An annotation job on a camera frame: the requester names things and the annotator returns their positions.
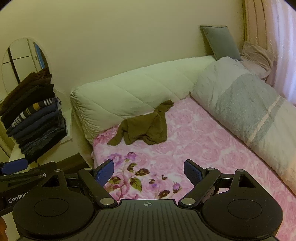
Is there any oval wall mirror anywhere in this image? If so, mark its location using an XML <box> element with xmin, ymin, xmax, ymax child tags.
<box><xmin>1</xmin><ymin>38</ymin><xmax>48</xmax><ymax>93</ymax></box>

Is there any grey square pillow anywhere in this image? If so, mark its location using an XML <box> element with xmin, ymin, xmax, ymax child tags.
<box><xmin>200</xmin><ymin>26</ymin><xmax>242</xmax><ymax>61</ymax></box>

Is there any grey and cream duvet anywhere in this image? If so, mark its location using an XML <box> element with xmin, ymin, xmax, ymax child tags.
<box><xmin>191</xmin><ymin>57</ymin><xmax>295</xmax><ymax>192</ymax></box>

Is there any white quilted headboard cushion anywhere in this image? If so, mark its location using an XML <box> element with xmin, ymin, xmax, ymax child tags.
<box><xmin>70</xmin><ymin>56</ymin><xmax>215</xmax><ymax>143</ymax></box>

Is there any olive green shirt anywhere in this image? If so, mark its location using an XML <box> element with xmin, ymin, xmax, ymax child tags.
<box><xmin>108</xmin><ymin>100</ymin><xmax>174</xmax><ymax>146</ymax></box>

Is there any stack of dark folded clothes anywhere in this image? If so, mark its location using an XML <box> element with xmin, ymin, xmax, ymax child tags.
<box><xmin>1</xmin><ymin>68</ymin><xmax>67</xmax><ymax>163</ymax></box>

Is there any pink window curtain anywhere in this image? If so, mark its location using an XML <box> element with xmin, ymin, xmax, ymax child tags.
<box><xmin>242</xmin><ymin>0</ymin><xmax>295</xmax><ymax>104</ymax></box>

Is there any beige crumpled pillow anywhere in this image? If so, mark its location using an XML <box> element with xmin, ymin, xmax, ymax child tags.
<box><xmin>241</xmin><ymin>41</ymin><xmax>276</xmax><ymax>81</ymax></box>

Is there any pink floral bed blanket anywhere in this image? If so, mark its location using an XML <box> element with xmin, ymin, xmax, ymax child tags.
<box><xmin>92</xmin><ymin>97</ymin><xmax>295</xmax><ymax>240</ymax></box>

